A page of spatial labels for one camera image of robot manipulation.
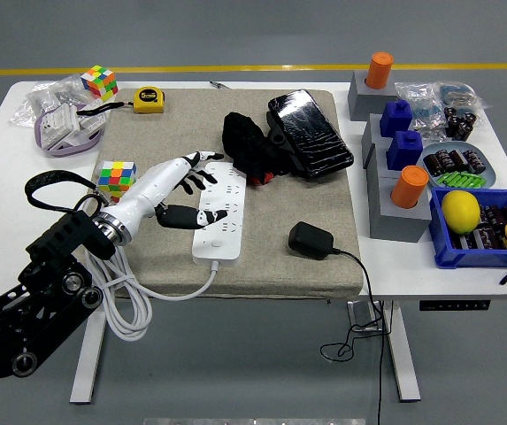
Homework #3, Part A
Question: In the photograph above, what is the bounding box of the blue block with knob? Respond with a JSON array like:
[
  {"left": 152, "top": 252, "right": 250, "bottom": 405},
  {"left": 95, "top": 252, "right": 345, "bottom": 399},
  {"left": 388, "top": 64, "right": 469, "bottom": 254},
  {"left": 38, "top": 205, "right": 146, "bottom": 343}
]
[
  {"left": 379, "top": 99, "right": 413, "bottom": 138},
  {"left": 386, "top": 130, "right": 426, "bottom": 173}
]

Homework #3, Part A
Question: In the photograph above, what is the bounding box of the purple oval basket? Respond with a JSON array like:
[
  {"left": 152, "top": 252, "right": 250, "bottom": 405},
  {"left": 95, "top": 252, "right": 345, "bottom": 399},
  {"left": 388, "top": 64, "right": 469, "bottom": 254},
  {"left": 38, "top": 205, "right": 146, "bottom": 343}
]
[{"left": 34, "top": 102, "right": 112, "bottom": 159}]

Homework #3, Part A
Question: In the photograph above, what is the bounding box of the colourful puzzle cube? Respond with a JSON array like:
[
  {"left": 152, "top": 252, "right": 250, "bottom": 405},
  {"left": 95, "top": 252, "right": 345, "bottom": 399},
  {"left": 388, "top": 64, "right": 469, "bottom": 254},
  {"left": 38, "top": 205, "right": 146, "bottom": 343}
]
[
  {"left": 80, "top": 65, "right": 119, "bottom": 101},
  {"left": 96, "top": 159, "right": 138, "bottom": 204}
]

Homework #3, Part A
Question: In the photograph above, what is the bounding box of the white table leg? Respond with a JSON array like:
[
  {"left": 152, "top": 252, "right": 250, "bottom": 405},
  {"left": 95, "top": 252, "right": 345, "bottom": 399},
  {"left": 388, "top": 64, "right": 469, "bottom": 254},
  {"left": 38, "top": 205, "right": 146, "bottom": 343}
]
[
  {"left": 69, "top": 305, "right": 109, "bottom": 405},
  {"left": 385, "top": 300, "right": 422, "bottom": 404}
]

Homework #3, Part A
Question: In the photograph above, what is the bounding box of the thin black adapter cord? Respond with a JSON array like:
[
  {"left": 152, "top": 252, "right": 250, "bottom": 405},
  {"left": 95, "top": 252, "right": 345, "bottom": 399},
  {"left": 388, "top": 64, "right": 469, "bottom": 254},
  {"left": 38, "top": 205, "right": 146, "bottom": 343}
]
[{"left": 320, "top": 247, "right": 385, "bottom": 363}]

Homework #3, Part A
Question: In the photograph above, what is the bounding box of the black table power cable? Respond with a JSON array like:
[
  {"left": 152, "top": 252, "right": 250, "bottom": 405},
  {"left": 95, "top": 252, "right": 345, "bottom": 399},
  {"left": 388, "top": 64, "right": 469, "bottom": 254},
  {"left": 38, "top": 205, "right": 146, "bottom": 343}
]
[{"left": 374, "top": 300, "right": 394, "bottom": 425}]

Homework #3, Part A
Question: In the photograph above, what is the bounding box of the clear bag of small parts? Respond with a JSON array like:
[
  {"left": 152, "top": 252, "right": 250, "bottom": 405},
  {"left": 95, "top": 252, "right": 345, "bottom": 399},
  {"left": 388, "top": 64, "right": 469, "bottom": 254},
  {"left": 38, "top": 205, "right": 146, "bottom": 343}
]
[{"left": 394, "top": 81, "right": 448, "bottom": 133}]

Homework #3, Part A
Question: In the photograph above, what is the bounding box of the grey-brown fabric mat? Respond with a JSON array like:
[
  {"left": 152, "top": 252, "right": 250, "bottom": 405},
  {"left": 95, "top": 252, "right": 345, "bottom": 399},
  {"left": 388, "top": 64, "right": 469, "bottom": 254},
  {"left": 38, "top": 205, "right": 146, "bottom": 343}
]
[{"left": 87, "top": 87, "right": 366, "bottom": 300}]

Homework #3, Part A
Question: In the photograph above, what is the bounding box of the white power strip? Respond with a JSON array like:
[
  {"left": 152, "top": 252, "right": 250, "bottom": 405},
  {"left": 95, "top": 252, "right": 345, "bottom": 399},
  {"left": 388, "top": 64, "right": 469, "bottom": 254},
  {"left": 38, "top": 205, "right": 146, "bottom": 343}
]
[{"left": 190, "top": 161, "right": 248, "bottom": 267}]

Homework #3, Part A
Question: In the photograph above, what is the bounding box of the clear bag of white parts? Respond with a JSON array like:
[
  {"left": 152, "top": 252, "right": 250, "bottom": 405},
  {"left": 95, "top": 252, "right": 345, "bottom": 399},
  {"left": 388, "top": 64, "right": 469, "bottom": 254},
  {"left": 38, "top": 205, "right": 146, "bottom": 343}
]
[{"left": 10, "top": 73, "right": 93, "bottom": 129}]

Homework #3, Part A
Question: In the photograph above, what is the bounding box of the pale blue oval plate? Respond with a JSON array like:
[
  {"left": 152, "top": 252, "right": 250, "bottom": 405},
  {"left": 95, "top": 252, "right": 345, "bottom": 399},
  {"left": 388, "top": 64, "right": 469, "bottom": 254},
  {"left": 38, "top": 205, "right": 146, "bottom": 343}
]
[{"left": 417, "top": 141, "right": 498, "bottom": 190}]

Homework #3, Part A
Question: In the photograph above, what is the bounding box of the white plastic terminal block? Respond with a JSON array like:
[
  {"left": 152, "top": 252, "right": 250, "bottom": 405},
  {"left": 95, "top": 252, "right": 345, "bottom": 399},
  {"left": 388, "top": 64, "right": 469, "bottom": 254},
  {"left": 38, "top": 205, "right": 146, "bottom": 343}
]
[{"left": 40, "top": 104, "right": 82, "bottom": 150}]

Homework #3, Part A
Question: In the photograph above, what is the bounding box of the black table control panel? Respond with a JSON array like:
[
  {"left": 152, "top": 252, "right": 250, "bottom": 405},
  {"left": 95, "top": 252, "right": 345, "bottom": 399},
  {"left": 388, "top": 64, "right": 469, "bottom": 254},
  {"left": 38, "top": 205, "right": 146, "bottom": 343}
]
[{"left": 419, "top": 299, "right": 492, "bottom": 312}]

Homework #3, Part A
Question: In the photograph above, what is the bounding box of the crumpled black cloth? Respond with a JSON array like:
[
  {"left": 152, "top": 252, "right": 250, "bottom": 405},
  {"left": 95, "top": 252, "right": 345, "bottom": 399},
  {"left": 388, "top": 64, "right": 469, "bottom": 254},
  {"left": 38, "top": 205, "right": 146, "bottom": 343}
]
[{"left": 221, "top": 111, "right": 298, "bottom": 178}]

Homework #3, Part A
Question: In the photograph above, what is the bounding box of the grey square block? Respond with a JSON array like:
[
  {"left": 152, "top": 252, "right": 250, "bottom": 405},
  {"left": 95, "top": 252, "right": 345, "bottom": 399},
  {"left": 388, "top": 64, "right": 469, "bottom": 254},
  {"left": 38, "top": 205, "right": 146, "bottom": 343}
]
[
  {"left": 361, "top": 112, "right": 396, "bottom": 169},
  {"left": 368, "top": 170, "right": 434, "bottom": 244},
  {"left": 347, "top": 70, "right": 399, "bottom": 121}
]

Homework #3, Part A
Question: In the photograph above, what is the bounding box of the orange cylinder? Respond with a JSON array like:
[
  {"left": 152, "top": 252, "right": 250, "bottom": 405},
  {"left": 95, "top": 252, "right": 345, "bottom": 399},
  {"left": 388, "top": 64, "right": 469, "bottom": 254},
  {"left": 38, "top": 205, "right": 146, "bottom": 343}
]
[
  {"left": 365, "top": 51, "right": 395, "bottom": 89},
  {"left": 389, "top": 166, "right": 430, "bottom": 209}
]

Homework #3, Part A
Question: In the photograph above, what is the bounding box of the thick white power strip cable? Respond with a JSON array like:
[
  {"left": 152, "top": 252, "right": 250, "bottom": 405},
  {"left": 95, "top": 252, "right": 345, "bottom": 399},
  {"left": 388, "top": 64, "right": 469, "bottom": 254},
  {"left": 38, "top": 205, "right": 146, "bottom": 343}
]
[{"left": 85, "top": 247, "right": 219, "bottom": 343}]

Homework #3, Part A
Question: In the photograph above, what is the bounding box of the glossy black flat case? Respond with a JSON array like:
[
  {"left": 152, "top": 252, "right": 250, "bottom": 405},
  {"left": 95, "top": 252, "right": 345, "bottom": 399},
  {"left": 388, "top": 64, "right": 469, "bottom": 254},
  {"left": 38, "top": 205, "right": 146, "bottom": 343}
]
[{"left": 266, "top": 89, "right": 355, "bottom": 181}]

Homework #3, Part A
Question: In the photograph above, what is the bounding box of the white and black robot left hand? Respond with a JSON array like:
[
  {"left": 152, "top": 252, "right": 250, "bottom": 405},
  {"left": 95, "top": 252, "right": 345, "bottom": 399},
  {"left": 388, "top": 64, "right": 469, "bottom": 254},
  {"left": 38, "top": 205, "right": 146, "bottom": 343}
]
[{"left": 109, "top": 151, "right": 229, "bottom": 243}]

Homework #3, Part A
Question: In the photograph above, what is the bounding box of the yellow lemon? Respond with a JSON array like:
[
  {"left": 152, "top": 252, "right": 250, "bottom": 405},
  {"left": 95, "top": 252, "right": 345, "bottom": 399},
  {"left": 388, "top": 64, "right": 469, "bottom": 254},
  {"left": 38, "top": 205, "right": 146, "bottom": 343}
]
[{"left": 441, "top": 190, "right": 482, "bottom": 235}]

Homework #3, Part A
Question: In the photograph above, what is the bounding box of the blue plastic bin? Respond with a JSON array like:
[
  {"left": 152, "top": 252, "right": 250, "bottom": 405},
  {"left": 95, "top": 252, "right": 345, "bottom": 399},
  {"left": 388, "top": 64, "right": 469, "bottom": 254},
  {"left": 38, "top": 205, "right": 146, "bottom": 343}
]
[{"left": 428, "top": 188, "right": 507, "bottom": 271}]

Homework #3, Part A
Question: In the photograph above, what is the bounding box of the dark capacitors heap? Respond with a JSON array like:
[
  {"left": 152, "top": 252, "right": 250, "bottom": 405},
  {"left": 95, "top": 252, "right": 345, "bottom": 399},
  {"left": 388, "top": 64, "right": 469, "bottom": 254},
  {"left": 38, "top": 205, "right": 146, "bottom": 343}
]
[{"left": 450, "top": 204, "right": 507, "bottom": 251}]

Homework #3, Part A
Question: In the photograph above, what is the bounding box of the black plug adapter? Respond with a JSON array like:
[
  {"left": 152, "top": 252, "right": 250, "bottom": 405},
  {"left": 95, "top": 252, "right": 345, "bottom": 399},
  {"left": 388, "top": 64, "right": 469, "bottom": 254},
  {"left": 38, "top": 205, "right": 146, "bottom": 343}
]
[{"left": 287, "top": 220, "right": 334, "bottom": 261}]

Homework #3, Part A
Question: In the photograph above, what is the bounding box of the small red object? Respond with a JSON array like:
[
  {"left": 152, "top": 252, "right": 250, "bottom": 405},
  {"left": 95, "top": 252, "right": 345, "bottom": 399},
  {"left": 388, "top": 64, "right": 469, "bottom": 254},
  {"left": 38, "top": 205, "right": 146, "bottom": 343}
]
[{"left": 246, "top": 171, "right": 276, "bottom": 187}]

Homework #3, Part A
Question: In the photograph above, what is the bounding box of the pile of green pieces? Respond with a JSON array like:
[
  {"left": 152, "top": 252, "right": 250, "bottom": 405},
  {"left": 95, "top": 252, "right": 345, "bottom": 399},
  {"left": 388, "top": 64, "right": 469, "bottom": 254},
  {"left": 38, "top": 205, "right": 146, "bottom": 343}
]
[{"left": 437, "top": 172, "right": 488, "bottom": 188}]

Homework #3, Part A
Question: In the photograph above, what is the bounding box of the silver metal bracket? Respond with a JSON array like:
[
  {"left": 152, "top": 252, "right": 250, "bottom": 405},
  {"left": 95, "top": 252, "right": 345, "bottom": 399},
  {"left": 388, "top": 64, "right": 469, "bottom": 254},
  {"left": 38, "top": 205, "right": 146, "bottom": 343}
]
[{"left": 346, "top": 299, "right": 382, "bottom": 332}]

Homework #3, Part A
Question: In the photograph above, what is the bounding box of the clear bag of blue parts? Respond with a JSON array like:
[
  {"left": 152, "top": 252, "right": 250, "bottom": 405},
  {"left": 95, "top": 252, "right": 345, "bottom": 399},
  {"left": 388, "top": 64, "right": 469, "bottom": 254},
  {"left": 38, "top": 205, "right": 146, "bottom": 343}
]
[{"left": 436, "top": 81, "right": 488, "bottom": 112}]

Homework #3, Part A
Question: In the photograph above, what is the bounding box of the cluster of dark capacitors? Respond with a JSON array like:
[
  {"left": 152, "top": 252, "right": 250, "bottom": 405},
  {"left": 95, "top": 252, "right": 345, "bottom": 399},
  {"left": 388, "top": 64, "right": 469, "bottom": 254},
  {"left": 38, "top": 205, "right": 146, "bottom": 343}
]
[{"left": 444, "top": 105, "right": 479, "bottom": 142}]

